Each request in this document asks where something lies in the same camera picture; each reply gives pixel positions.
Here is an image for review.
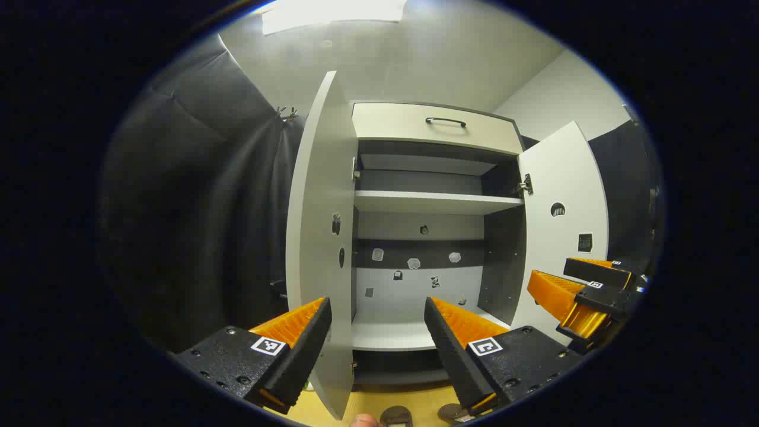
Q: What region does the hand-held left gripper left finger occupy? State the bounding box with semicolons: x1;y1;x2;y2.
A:
174;297;333;416

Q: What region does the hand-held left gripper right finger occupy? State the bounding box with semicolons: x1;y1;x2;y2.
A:
423;295;586;417

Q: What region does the white shoe cabinet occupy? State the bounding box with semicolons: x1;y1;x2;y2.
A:
286;70;610;420

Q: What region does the white cabinet door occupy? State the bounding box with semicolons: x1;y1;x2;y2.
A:
511;120;610;348
286;70;359;420

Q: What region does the white cabinet shelf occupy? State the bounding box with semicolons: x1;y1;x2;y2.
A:
354;190;525;215

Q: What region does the cream cabinet drawer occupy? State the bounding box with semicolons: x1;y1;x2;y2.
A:
351;102;525;156

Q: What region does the black backdrop cloth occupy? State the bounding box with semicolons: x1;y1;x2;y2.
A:
101;36;662;352

